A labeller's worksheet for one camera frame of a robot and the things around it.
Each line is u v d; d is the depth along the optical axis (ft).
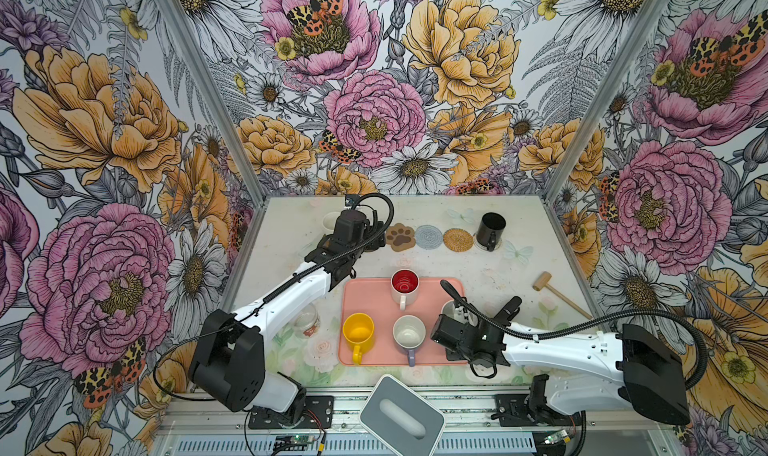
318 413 2.41
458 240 3.56
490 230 3.33
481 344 1.89
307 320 2.98
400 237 3.58
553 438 2.35
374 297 3.15
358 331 2.84
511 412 2.43
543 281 3.17
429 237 3.56
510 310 2.88
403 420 2.40
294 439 2.34
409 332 2.85
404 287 3.09
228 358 1.38
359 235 2.17
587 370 1.52
